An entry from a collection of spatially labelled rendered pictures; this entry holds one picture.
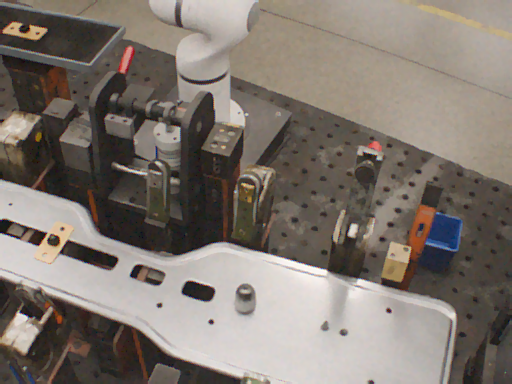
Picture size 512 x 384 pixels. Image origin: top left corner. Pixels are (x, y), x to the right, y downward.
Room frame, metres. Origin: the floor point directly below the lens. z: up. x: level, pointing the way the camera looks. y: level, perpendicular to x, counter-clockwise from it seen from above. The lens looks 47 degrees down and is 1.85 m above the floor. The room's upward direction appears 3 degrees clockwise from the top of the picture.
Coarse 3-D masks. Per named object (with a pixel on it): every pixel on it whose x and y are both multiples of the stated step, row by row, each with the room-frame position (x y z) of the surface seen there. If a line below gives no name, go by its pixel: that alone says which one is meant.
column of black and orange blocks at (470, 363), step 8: (504, 304) 0.59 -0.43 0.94; (504, 312) 0.57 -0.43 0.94; (496, 320) 0.58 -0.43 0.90; (504, 320) 0.56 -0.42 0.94; (488, 328) 0.59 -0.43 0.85; (496, 328) 0.56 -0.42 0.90; (504, 328) 0.55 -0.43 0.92; (488, 336) 0.58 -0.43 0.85; (496, 336) 0.56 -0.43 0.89; (480, 344) 0.59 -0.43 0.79; (496, 344) 0.55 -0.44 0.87; (480, 352) 0.57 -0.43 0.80; (472, 360) 0.59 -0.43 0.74; (464, 368) 0.59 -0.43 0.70; (472, 368) 0.57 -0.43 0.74; (464, 376) 0.57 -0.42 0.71
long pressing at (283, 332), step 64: (0, 192) 0.74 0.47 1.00; (0, 256) 0.60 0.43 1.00; (64, 256) 0.61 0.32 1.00; (128, 256) 0.62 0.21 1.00; (192, 256) 0.62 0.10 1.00; (256, 256) 0.63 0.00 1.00; (128, 320) 0.50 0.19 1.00; (192, 320) 0.50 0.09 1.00; (256, 320) 0.51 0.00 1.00; (320, 320) 0.52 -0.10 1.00; (384, 320) 0.52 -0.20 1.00; (448, 320) 0.52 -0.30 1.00
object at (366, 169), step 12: (360, 156) 0.65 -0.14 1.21; (372, 156) 0.66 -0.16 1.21; (360, 168) 0.63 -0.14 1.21; (372, 168) 0.63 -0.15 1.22; (360, 180) 0.62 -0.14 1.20; (372, 180) 0.62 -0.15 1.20; (360, 192) 0.65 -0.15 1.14; (372, 192) 0.64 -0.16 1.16; (348, 204) 0.64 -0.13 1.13; (360, 204) 0.65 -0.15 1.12; (348, 216) 0.64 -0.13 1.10; (360, 216) 0.64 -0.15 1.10; (360, 228) 0.63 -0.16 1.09; (360, 240) 0.62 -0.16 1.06
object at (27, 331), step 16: (16, 320) 0.45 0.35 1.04; (32, 320) 0.46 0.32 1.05; (48, 320) 0.46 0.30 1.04; (16, 336) 0.43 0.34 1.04; (32, 336) 0.43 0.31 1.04; (48, 336) 0.45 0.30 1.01; (64, 336) 0.48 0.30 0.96; (16, 352) 0.41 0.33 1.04; (32, 352) 0.41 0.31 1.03; (48, 352) 0.44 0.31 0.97; (64, 352) 0.47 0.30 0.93; (16, 368) 0.41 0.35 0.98; (32, 368) 0.40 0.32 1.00; (48, 368) 0.43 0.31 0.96; (64, 368) 0.46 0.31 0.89
